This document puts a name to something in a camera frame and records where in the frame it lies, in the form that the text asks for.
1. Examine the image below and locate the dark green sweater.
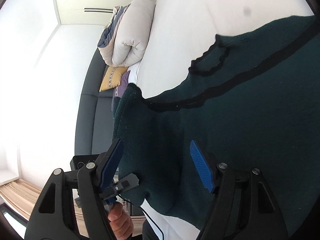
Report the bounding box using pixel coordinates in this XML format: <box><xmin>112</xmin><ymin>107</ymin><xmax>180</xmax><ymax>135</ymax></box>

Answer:
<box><xmin>111</xmin><ymin>15</ymin><xmax>317</xmax><ymax>238</ymax></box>

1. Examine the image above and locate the folded beige duvet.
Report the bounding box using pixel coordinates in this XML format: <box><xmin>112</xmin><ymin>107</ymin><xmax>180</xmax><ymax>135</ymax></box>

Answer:
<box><xmin>112</xmin><ymin>0</ymin><xmax>157</xmax><ymax>67</ymax></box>

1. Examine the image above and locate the bed with white sheet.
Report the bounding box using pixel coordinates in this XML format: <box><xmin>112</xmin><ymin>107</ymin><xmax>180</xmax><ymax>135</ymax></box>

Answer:
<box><xmin>127</xmin><ymin>0</ymin><xmax>314</xmax><ymax>240</ymax></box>

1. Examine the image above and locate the white pillow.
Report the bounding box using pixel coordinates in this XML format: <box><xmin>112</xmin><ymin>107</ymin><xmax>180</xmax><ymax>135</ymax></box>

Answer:
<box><xmin>127</xmin><ymin>62</ymin><xmax>141</xmax><ymax>85</ymax></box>

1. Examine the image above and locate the grey blue folded blanket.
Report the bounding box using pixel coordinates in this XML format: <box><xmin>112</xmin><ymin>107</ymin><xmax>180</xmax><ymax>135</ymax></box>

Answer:
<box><xmin>97</xmin><ymin>5</ymin><xmax>131</xmax><ymax>66</ymax></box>

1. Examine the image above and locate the grey padded headboard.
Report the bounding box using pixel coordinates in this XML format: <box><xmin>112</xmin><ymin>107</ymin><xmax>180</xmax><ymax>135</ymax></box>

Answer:
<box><xmin>74</xmin><ymin>47</ymin><xmax>130</xmax><ymax>156</ymax></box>

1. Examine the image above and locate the person's left hand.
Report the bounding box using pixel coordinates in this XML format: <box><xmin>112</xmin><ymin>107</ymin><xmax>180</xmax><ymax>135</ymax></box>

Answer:
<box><xmin>107</xmin><ymin>201</ymin><xmax>134</xmax><ymax>239</ymax></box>

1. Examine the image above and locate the yellow patterned pillow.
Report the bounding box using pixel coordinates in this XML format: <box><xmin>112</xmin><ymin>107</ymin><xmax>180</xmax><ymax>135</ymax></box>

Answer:
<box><xmin>99</xmin><ymin>66</ymin><xmax>128</xmax><ymax>92</ymax></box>

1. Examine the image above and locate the black cable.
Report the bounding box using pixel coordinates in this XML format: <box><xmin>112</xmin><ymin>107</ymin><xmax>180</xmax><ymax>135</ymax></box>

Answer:
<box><xmin>119</xmin><ymin>197</ymin><xmax>164</xmax><ymax>240</ymax></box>

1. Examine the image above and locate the white wardrobe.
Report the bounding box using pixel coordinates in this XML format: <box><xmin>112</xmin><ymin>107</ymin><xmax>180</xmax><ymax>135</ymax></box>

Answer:
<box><xmin>51</xmin><ymin>0</ymin><xmax>166</xmax><ymax>26</ymax></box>

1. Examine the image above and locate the purple patterned pillow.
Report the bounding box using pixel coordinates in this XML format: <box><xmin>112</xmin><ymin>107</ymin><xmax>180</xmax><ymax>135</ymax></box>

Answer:
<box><xmin>114</xmin><ymin>71</ymin><xmax>132</xmax><ymax>98</ymax></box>

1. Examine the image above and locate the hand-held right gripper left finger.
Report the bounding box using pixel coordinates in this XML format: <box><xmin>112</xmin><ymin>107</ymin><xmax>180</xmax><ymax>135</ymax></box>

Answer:
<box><xmin>24</xmin><ymin>138</ymin><xmax>125</xmax><ymax>240</ymax></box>

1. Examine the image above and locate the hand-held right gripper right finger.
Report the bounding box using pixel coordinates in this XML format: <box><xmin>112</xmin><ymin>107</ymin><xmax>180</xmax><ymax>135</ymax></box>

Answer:
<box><xmin>189</xmin><ymin>140</ymin><xmax>290</xmax><ymax>240</ymax></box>

